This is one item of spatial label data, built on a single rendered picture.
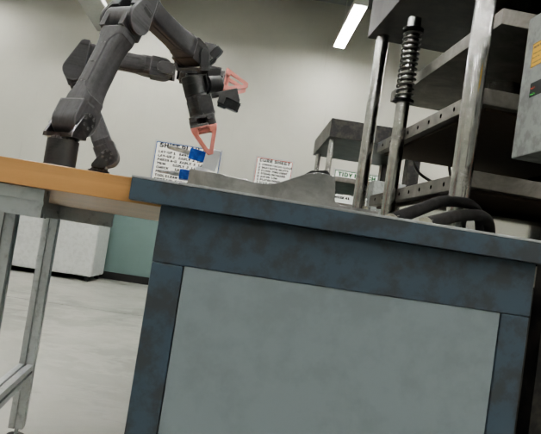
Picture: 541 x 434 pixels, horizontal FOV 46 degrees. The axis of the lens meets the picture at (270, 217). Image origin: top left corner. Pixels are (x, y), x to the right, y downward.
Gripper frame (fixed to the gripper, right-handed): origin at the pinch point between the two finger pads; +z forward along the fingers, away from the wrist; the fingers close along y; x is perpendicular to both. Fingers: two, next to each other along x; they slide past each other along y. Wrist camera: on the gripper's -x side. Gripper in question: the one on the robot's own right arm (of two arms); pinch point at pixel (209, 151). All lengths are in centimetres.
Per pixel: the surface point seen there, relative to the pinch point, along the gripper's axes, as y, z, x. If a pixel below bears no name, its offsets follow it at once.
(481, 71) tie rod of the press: 12, -5, -81
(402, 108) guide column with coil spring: 87, -2, -82
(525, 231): 50, 51, -104
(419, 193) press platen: 56, 30, -71
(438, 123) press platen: 51, 7, -81
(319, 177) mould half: -3.4, 12.9, -25.8
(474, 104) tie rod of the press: 11, 3, -77
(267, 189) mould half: -3.8, 12.8, -12.0
